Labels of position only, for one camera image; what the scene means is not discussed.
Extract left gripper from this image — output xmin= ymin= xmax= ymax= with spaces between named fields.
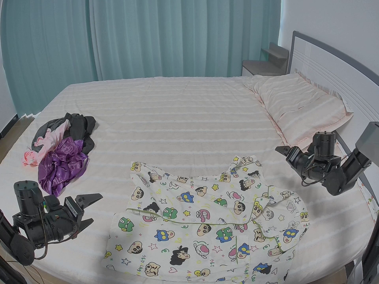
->
xmin=40 ymin=193 xmax=103 ymax=243

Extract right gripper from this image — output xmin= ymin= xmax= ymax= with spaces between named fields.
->
xmin=275 ymin=146 xmax=316 ymax=179

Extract white printed pyjama top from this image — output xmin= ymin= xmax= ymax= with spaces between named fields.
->
xmin=103 ymin=156 xmax=308 ymax=284

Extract bed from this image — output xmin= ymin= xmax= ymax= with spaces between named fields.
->
xmin=0 ymin=31 xmax=379 ymax=284

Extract cream striped pillow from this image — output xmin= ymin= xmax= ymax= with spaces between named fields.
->
xmin=243 ymin=72 xmax=354 ymax=147

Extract purple garment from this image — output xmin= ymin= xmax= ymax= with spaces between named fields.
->
xmin=38 ymin=138 xmax=89 ymax=197

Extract pink garment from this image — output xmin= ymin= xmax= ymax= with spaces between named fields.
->
xmin=22 ymin=120 xmax=71 ymax=167

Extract dark grey garment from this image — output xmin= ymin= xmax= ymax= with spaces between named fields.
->
xmin=31 ymin=112 xmax=98 ymax=154

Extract grey bedside table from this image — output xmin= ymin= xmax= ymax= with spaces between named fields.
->
xmin=242 ymin=42 xmax=289 ymax=77

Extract blue-green curtain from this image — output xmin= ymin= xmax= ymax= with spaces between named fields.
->
xmin=0 ymin=0 xmax=99 ymax=118
xmin=89 ymin=0 xmax=282 ymax=79

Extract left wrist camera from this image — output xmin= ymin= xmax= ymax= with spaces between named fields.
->
xmin=44 ymin=195 xmax=60 ymax=211

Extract black cable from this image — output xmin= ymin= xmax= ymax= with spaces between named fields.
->
xmin=34 ymin=215 xmax=51 ymax=260
xmin=301 ymin=175 xmax=326 ymax=188

